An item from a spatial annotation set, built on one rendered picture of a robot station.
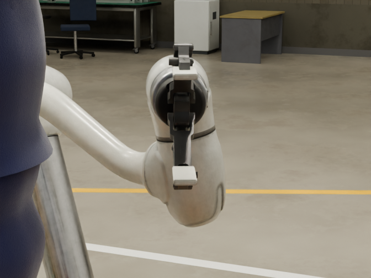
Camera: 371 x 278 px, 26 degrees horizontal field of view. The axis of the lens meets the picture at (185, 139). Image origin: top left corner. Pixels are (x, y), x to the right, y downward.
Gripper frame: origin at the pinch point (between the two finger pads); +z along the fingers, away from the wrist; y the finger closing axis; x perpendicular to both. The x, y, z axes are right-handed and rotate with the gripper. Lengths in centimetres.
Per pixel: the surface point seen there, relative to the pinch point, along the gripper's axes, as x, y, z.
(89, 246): 45, 158, -375
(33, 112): 15.3, -7.1, 24.5
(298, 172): -116, 158, -540
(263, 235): -67, 158, -390
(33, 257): 15.7, 7.1, 25.5
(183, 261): -13, 158, -348
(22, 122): 16.0, -6.5, 26.4
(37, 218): 15.7, 4.2, 22.0
